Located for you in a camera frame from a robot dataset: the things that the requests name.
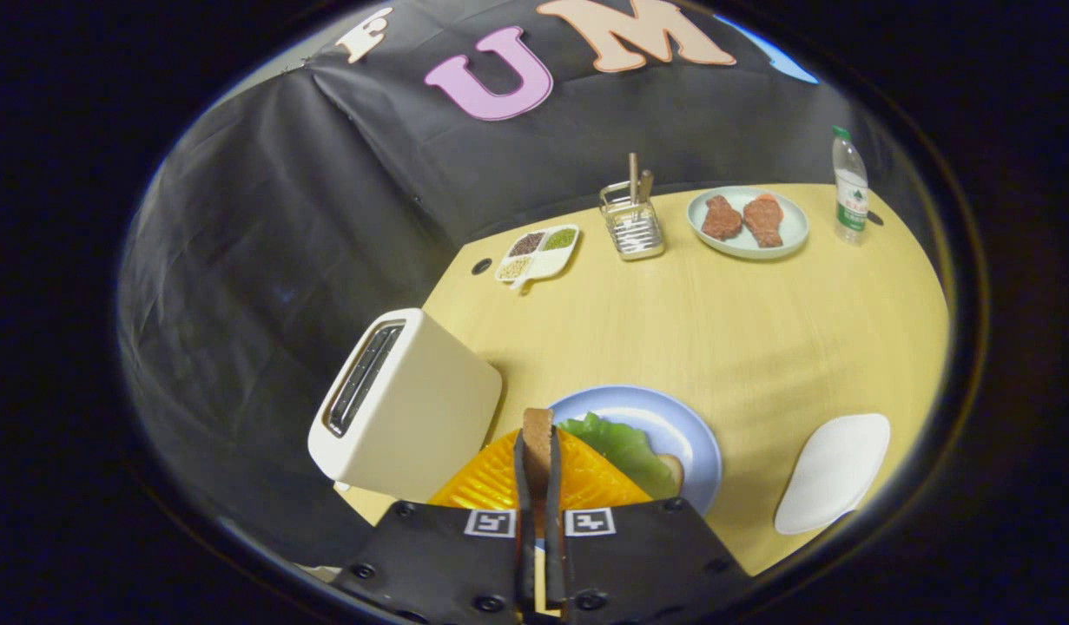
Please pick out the clear plastic water bottle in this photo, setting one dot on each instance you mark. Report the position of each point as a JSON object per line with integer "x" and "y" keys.
{"x": 850, "y": 200}

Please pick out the white divided condiment dish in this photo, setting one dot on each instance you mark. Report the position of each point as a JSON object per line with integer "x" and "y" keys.
{"x": 547, "y": 260}

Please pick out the white toaster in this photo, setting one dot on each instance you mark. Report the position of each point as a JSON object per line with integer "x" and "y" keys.
{"x": 421, "y": 417}

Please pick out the wooden spoon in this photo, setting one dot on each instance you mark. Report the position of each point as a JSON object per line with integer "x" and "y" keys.
{"x": 645, "y": 187}

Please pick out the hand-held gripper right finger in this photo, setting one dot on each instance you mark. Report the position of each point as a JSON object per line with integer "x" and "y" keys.
{"x": 638, "y": 564}

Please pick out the white plate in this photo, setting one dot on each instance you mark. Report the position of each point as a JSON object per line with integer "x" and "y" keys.
{"x": 834, "y": 473}

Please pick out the bread slice under ham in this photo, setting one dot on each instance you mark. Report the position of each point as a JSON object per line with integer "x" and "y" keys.
{"x": 673, "y": 473}

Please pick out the blue plate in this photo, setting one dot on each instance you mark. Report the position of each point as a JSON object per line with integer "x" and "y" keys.
{"x": 673, "y": 425}

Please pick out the green lettuce leaf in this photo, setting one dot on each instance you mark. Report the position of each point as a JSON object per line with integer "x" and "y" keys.
{"x": 625, "y": 451}

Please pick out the pale green plate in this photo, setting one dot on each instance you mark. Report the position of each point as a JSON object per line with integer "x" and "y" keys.
{"x": 747, "y": 250}

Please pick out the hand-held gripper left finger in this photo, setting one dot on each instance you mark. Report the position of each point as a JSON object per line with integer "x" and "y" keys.
{"x": 465, "y": 564}

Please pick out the wooden stick utensil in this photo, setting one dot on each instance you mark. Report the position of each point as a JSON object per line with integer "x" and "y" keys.
{"x": 633, "y": 178}

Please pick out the brown meat patty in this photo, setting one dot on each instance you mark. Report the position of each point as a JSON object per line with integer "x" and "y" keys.
{"x": 722, "y": 219}
{"x": 763, "y": 221}

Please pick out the plain bread slice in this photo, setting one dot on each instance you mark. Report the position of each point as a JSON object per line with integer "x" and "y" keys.
{"x": 537, "y": 443}

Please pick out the black backdrop cloth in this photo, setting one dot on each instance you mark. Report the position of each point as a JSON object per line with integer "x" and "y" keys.
{"x": 282, "y": 217}

